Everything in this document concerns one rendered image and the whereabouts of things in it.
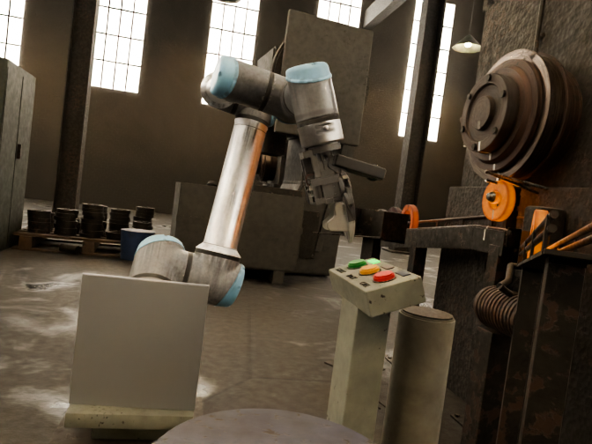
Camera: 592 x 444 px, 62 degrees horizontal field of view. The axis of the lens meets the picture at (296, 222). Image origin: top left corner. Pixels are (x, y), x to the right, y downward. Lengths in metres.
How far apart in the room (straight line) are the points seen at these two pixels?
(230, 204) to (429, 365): 0.82
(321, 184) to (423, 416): 0.52
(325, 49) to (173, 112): 7.57
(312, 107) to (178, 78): 10.88
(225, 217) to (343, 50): 3.18
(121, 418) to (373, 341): 0.73
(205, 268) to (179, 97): 10.31
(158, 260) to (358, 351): 0.77
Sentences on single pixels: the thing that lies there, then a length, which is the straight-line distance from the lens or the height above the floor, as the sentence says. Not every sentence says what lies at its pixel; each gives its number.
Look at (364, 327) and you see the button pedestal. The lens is 0.98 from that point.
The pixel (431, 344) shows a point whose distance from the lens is 1.08.
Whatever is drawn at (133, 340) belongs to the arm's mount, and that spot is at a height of 0.30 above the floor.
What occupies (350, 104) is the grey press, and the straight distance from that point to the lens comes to 4.53.
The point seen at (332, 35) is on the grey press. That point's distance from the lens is 4.57.
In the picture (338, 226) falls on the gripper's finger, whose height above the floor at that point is 0.68.
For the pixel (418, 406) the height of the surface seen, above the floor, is 0.33.
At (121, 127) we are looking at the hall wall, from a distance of 11.76.
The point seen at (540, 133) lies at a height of 1.03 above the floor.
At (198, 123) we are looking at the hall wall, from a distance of 11.69.
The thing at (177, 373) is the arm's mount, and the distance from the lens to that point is 1.43.
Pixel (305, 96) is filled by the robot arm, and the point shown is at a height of 0.93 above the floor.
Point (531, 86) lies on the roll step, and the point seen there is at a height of 1.19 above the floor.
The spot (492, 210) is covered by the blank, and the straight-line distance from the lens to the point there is 1.95.
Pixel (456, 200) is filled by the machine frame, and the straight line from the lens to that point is 2.33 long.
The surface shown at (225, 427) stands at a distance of 0.68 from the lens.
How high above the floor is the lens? 0.73
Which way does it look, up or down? 3 degrees down
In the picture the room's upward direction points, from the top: 7 degrees clockwise
